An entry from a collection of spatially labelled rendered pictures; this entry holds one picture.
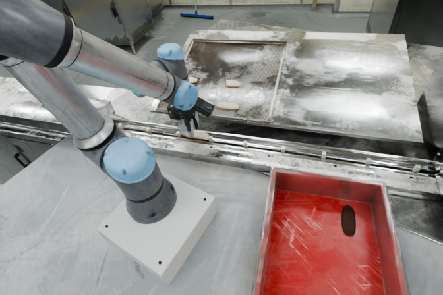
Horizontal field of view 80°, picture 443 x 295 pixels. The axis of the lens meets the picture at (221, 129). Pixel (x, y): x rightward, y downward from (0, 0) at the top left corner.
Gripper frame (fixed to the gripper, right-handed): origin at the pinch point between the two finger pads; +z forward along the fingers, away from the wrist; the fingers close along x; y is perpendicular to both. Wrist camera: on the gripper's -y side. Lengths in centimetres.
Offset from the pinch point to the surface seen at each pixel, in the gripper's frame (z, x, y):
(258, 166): 4.3, 9.1, -26.5
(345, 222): 6, 23, -55
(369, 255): 7, 30, -61
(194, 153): 2.9, 8.6, -2.0
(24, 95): -3, -6, 95
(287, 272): 7, 40, -40
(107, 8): 27, -204, 196
